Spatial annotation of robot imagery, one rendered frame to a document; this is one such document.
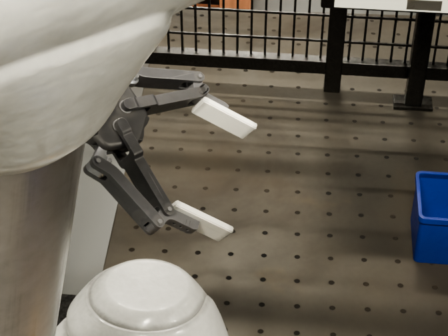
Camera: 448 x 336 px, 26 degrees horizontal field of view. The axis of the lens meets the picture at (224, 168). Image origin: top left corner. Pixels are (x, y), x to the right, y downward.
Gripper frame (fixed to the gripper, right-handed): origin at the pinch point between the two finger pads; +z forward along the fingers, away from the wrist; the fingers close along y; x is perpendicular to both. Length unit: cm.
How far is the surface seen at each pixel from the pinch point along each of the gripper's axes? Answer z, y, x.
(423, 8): 26, -45, -4
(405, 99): 44, -55, -33
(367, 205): 37, -27, -29
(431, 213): 45, -26, -22
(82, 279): 25, -43, -131
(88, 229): 25, -59, -138
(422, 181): 39, -28, -18
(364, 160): 38, -38, -32
